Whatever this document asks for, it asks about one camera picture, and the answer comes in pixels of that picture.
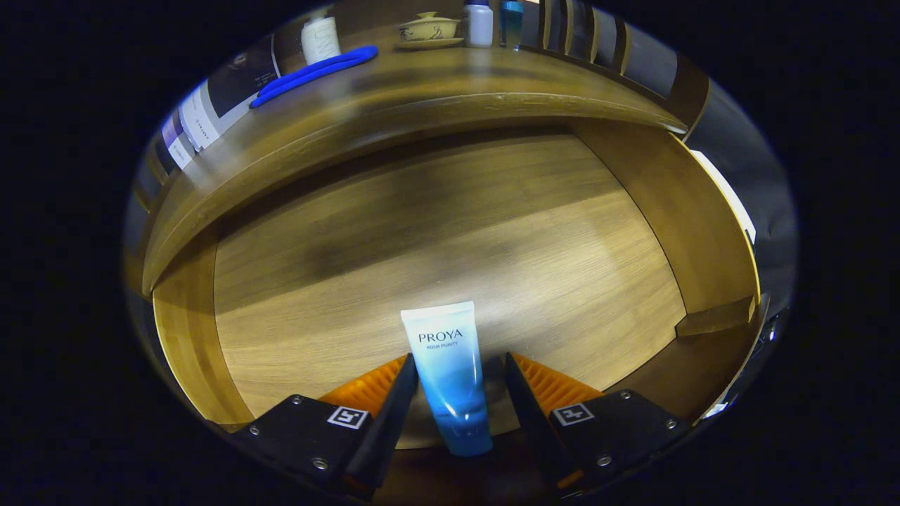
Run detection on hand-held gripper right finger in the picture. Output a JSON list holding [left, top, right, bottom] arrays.
[[503, 351, 692, 500]]

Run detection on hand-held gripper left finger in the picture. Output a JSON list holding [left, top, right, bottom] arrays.
[[229, 353, 420, 501]]

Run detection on blue cosmetic tube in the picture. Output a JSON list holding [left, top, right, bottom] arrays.
[[400, 301, 494, 458]]

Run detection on wooden drawer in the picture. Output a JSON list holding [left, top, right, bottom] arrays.
[[151, 119, 772, 501]]

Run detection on white filing cabinet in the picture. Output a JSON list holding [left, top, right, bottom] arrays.
[[689, 149, 757, 243]]

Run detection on wooden cabinet countertop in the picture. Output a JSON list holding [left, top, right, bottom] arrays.
[[141, 46, 690, 296]]

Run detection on wooden cabinet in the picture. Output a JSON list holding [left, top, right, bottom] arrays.
[[121, 0, 712, 299]]

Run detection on thin white book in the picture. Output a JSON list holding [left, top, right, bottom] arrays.
[[169, 123, 201, 169]]

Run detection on blue folded cloth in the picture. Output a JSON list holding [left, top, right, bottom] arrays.
[[250, 45, 379, 110]]

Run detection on large white portrait book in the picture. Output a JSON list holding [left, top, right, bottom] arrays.
[[179, 35, 282, 152]]

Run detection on yellow saucer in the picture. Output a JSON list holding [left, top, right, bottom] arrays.
[[394, 37, 465, 50]]

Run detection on white pump bottle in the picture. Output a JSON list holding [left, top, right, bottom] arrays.
[[301, 11, 342, 65]]

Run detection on teal bottle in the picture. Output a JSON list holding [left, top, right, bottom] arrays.
[[499, 0, 525, 50]]

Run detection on white bottle with blue cap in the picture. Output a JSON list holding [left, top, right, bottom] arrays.
[[463, 0, 494, 48]]

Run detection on yellow lidded teacup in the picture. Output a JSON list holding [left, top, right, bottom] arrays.
[[397, 11, 461, 41]]

